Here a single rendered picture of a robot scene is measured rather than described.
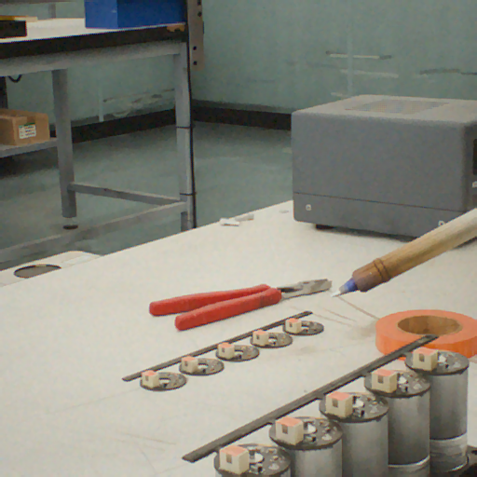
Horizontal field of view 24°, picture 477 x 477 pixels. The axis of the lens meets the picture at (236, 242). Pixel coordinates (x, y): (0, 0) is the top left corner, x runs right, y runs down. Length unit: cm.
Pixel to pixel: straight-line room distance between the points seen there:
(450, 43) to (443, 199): 480
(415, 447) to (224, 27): 608
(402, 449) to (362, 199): 47
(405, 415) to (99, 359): 26
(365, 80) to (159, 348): 529
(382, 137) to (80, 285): 25
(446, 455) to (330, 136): 46
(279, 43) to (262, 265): 543
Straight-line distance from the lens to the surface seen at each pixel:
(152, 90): 647
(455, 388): 45
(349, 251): 85
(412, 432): 43
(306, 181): 90
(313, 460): 38
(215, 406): 58
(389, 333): 64
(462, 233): 37
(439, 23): 566
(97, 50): 339
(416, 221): 86
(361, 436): 40
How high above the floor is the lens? 97
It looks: 15 degrees down
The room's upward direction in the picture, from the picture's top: 2 degrees counter-clockwise
